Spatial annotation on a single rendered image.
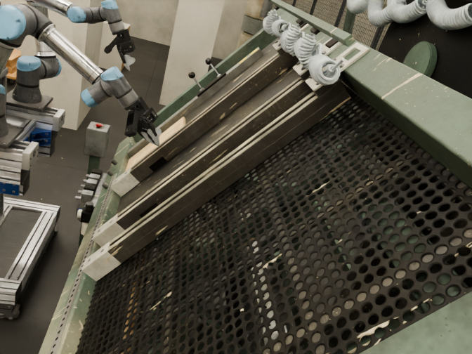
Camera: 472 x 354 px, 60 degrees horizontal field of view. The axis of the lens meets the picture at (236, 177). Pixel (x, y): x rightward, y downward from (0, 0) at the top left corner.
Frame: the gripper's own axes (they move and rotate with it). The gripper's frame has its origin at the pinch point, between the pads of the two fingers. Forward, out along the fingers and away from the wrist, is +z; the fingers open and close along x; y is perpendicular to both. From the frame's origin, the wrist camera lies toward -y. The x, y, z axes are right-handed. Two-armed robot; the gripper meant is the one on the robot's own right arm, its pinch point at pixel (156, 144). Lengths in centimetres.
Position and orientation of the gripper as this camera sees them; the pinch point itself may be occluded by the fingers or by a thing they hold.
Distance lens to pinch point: 179.5
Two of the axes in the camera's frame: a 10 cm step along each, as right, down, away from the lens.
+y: 3.6, -6.3, 6.9
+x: -8.0, 1.7, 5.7
